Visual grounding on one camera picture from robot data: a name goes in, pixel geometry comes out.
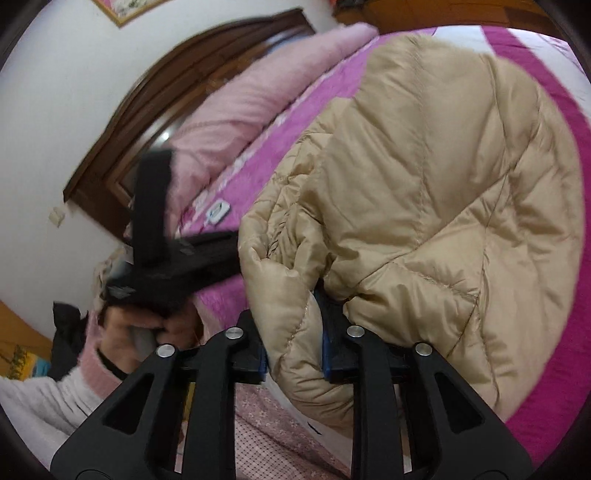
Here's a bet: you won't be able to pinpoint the beige down jacket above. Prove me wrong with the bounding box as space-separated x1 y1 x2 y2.
239 34 581 437

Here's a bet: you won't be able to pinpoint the white blanket controller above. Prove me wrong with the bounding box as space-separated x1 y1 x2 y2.
205 199 232 226

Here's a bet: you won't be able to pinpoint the black bag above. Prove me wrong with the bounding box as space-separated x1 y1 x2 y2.
49 301 89 382

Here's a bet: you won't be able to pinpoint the person's left forearm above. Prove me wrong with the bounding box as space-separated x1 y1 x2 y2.
0 307 136 468

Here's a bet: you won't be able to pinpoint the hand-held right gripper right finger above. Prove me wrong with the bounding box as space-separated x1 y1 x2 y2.
314 281 534 480

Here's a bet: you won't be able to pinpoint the purple floral bedspread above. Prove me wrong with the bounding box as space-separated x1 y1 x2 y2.
178 23 591 468

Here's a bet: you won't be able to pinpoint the person's left hand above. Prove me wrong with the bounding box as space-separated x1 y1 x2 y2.
100 299 202 366

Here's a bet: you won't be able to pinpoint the pink rolled quilt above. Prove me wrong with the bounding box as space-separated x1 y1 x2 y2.
164 23 380 219

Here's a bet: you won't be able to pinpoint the yellow cloth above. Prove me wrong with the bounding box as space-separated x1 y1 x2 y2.
4 345 52 381

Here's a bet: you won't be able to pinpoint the long wooden cabinet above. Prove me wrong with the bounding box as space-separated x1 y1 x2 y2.
333 0 523 36

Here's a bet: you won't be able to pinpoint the dark wooden headboard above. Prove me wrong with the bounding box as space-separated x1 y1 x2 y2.
62 8 317 228

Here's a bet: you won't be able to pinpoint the framed wall picture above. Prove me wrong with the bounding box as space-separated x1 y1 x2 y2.
92 0 174 29

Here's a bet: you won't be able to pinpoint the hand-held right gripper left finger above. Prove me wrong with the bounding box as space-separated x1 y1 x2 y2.
50 310 269 480

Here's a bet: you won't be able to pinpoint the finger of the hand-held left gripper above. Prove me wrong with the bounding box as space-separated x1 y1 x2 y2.
185 230 242 283

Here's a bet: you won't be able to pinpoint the person's pink floral pants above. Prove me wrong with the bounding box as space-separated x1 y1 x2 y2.
185 382 352 480

